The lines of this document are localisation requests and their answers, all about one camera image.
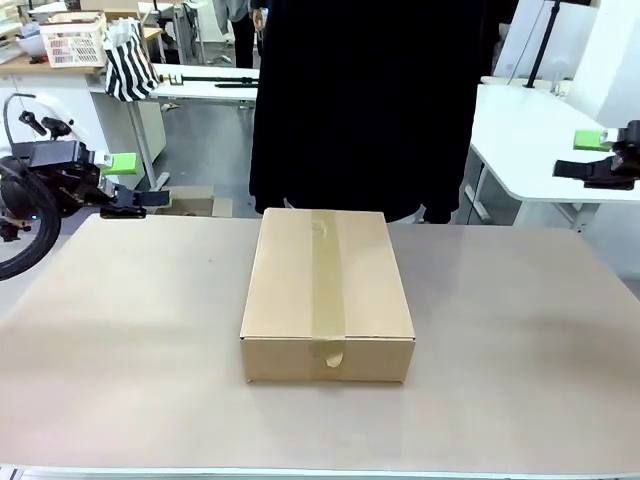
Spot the black white striped bag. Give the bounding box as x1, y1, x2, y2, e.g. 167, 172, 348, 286
102, 17, 161, 104

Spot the white rounded table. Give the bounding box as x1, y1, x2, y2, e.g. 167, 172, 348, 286
462, 82, 640, 236

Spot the black stand pole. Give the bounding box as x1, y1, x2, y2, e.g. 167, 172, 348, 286
522, 0, 561, 90

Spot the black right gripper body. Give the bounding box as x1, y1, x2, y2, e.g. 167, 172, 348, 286
613, 119, 640, 174

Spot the large white foam board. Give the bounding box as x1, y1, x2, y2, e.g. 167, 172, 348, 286
567, 0, 640, 129

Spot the white table with metal legs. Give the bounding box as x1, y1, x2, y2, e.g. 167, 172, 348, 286
89, 62, 261, 189

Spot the brown packing tape strip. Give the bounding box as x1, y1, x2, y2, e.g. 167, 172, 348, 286
309, 209, 347, 369

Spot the black folded tripod pole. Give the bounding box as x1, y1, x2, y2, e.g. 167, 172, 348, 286
160, 72, 261, 88

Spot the white plastic crate basket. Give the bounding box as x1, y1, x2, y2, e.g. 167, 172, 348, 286
39, 12, 109, 69

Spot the person in grey top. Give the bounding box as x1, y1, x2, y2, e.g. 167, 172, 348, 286
214, 0, 264, 70

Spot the flat cardboard on floor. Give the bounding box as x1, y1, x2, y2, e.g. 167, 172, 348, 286
149, 184, 234, 217

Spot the person in black coat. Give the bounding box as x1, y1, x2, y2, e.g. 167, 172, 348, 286
248, 0, 507, 225

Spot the white board panel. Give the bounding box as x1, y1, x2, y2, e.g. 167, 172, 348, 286
492, 0, 599, 81

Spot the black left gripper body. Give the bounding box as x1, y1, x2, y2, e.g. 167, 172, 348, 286
12, 140, 101, 211

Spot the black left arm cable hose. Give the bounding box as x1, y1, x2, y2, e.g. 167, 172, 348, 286
0, 92, 64, 282

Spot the white cabinet with wooden top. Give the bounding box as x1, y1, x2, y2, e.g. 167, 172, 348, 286
0, 49, 167, 166

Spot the brown cardboard box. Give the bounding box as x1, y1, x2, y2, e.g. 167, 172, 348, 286
238, 207, 416, 385

